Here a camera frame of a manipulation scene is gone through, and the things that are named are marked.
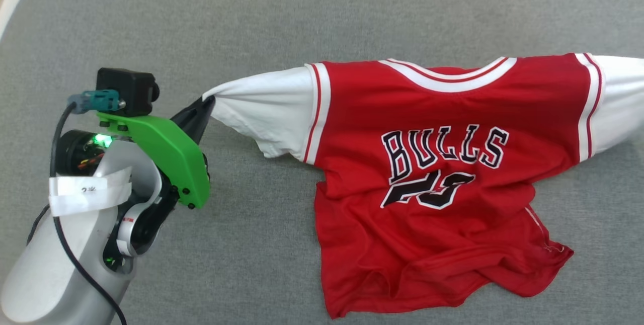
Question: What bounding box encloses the red white Bulls jersey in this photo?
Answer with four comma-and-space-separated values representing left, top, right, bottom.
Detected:
202, 52, 644, 319

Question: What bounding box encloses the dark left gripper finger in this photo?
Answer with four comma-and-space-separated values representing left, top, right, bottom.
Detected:
187, 98, 216, 147
171, 97, 209, 134

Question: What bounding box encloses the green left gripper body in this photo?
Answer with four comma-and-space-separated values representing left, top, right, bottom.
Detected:
55, 111, 211, 210

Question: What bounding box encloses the white paper label tape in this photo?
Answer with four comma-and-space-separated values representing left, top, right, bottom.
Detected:
49, 167, 133, 216

